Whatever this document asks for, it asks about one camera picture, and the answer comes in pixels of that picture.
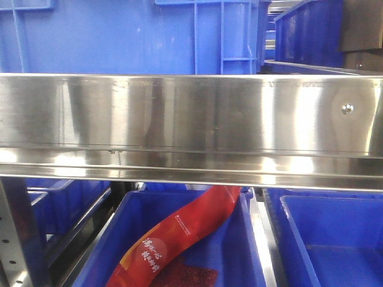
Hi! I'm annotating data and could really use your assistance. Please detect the blue bin with snack bag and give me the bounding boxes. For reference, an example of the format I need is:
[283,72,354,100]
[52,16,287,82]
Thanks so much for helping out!
[73,191,266,286]

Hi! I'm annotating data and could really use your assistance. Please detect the blue bin lower left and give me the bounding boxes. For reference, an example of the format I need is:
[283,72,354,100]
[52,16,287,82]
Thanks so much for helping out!
[25,178,110,235]

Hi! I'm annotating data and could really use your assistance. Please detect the empty blue bin right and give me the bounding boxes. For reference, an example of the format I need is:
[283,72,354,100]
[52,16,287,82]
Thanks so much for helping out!
[263,188,382,286]

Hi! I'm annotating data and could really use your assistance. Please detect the dark blue bin upper right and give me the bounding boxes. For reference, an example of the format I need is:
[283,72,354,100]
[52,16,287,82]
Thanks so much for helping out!
[274,0,344,68]

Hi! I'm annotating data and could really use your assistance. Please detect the red snack bag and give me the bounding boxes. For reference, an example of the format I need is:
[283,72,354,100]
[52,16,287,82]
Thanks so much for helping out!
[106,186,241,286]

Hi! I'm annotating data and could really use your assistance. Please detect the dark red dried meat sheet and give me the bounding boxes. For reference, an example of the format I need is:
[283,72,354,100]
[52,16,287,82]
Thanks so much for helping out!
[150,257,219,287]

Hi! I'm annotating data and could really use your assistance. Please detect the large blue crate upper shelf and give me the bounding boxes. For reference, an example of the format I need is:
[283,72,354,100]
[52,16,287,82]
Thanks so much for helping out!
[1,1,261,74]

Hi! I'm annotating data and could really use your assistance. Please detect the perforated steel shelf upright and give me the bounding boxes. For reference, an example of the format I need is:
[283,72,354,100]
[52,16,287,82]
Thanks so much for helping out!
[0,176,50,287]

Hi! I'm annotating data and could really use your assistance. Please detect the stainless steel shelf rail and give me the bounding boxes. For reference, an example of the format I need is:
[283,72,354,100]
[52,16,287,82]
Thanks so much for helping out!
[1,74,382,191]

